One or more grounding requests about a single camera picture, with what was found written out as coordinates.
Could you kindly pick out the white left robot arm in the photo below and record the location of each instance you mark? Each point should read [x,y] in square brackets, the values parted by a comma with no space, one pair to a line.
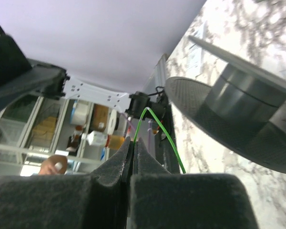
[20,76]

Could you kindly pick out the white paper label packet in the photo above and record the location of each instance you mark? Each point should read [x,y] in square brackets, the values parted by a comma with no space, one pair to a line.
[195,60]

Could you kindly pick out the person hand in background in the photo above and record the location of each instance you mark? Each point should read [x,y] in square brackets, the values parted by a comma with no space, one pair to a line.
[48,166]

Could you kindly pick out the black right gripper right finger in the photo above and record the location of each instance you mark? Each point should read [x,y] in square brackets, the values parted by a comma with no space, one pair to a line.
[161,200]

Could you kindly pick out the background storage shelf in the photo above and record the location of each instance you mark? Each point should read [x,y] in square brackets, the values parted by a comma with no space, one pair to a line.
[35,128]

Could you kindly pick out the black cable spool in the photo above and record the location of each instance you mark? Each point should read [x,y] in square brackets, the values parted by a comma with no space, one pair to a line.
[237,109]

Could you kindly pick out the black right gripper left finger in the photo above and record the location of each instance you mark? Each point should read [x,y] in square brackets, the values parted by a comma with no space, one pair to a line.
[97,200]

